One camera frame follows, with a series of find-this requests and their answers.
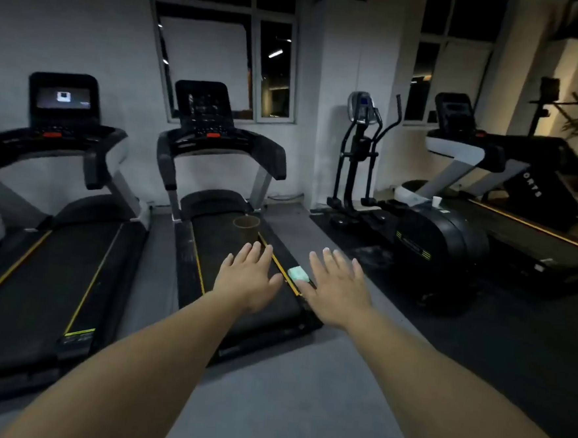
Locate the person's left hand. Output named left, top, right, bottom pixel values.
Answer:
left=211, top=239, right=287, bottom=318

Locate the person's right hand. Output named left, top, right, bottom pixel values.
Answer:
left=293, top=245, right=378, bottom=334

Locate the green wet wipes pack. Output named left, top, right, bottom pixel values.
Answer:
left=285, top=264, right=319, bottom=291

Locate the person's left forearm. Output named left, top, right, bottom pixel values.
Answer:
left=0, top=275, right=253, bottom=438

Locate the black and white treadmill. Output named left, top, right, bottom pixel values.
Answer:
left=389, top=89, right=578, bottom=287

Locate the brown cylindrical cup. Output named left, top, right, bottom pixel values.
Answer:
left=231, top=214, right=262, bottom=245

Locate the black elliptical trainer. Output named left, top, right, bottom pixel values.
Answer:
left=319, top=88, right=501, bottom=303

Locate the white framed window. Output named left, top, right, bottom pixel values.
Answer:
left=140, top=0, right=305, bottom=131
left=403, top=0, right=508, bottom=133

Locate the white paper window cover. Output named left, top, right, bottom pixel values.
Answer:
left=154, top=15, right=257, bottom=112
left=426, top=41, right=492, bottom=127

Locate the black slanted gym box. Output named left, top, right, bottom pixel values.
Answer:
left=485, top=133, right=578, bottom=235

